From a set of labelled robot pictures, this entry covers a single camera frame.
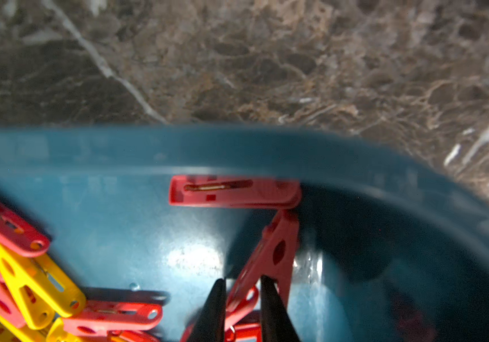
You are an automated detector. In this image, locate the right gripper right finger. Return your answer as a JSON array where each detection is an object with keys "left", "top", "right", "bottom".
[{"left": 260, "top": 276, "right": 300, "bottom": 342}]

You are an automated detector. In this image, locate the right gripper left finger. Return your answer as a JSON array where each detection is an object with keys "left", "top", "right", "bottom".
[{"left": 187, "top": 279, "right": 227, "bottom": 342}]

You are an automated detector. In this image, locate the teal plastic storage box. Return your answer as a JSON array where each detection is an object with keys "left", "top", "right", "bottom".
[{"left": 0, "top": 126, "right": 489, "bottom": 341}]

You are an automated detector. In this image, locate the red clothespin in box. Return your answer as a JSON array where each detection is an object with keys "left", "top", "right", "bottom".
[{"left": 62, "top": 300, "right": 163, "bottom": 338}]

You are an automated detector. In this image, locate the yellow clothespin in box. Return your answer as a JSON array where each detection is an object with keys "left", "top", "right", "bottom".
[{"left": 0, "top": 244, "right": 86, "bottom": 330}]

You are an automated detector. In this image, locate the red clothespin on box wall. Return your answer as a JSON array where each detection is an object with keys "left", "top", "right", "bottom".
[{"left": 168, "top": 175, "right": 302, "bottom": 209}]

